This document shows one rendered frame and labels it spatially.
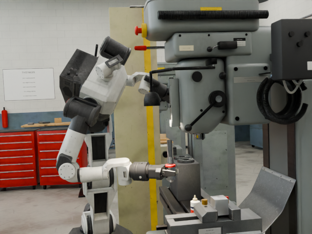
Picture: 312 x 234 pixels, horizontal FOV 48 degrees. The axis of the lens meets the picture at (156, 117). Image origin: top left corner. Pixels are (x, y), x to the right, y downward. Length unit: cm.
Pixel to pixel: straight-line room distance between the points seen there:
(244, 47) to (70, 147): 89
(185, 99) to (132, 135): 183
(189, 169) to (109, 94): 55
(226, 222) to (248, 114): 46
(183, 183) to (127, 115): 155
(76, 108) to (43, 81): 900
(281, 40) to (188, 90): 42
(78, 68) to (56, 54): 887
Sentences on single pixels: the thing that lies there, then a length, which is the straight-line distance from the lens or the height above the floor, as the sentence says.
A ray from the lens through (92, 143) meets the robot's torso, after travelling 212.
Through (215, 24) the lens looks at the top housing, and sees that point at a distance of 149.
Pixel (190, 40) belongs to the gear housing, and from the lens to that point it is 146.
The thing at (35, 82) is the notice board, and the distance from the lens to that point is 1071.
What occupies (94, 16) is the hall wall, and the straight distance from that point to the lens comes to 1080.
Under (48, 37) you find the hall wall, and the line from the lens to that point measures 1079.
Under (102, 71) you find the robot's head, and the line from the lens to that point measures 169.
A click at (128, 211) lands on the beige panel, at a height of 43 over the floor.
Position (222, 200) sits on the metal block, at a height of 108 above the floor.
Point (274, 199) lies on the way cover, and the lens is 169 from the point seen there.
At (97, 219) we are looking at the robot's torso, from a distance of 226.
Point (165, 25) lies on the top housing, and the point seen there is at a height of 175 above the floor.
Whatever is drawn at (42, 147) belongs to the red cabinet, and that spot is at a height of 72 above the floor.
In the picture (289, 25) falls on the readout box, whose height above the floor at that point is 170.
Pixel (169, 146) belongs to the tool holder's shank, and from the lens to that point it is 161.
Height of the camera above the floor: 147
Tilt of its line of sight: 3 degrees down
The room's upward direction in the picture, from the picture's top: 2 degrees counter-clockwise
